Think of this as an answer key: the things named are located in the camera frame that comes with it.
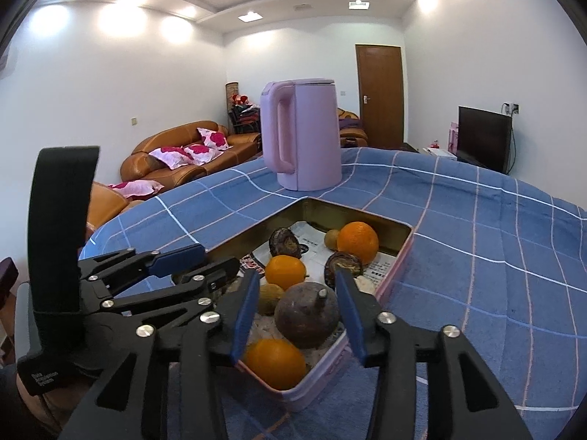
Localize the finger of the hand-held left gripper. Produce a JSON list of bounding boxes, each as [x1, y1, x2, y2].
[[98, 257, 242, 331], [78, 243, 206, 295]]

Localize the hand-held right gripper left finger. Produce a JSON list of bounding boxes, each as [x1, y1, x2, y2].
[[62, 268, 262, 440]]

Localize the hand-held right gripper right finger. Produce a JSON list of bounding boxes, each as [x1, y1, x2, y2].
[[334, 268, 533, 440]]

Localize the purple taro root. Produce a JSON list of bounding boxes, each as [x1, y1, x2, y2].
[[274, 282, 341, 350]]

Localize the dark brown mangosteen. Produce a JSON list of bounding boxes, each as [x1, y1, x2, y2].
[[324, 251, 364, 287]]

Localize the orange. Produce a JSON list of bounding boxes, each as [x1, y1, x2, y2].
[[265, 255, 307, 290], [243, 338, 307, 391], [337, 221, 380, 265]]

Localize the pink metal tin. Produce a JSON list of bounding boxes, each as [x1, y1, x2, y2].
[[202, 197, 414, 413]]

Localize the dark chestnut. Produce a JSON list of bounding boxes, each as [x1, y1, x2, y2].
[[268, 227, 302, 260]]

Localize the person's left hand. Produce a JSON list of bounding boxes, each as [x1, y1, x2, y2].
[[17, 373, 90, 428]]

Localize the white red flowered pillow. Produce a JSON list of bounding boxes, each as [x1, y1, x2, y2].
[[107, 180, 165, 200], [197, 128, 230, 150], [181, 144, 218, 166], [147, 147, 196, 170]]

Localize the long brown leather sofa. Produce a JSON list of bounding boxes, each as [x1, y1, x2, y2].
[[120, 120, 263, 185]]

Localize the blue checked tablecloth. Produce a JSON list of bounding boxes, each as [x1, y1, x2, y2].
[[78, 147, 587, 440]]

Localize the stack of dark chairs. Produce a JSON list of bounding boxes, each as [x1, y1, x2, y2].
[[229, 104, 263, 142]]

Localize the pink electric kettle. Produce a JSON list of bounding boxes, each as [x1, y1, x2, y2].
[[259, 78, 343, 192]]

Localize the small brown leather sofa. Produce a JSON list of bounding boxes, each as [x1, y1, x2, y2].
[[338, 107, 370, 149]]

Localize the black television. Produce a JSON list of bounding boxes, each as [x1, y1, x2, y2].
[[457, 106, 513, 175]]

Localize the brown wooden door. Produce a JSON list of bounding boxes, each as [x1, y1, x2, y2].
[[355, 43, 404, 150]]

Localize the black power cable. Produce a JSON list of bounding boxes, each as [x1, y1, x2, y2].
[[508, 112, 518, 175]]

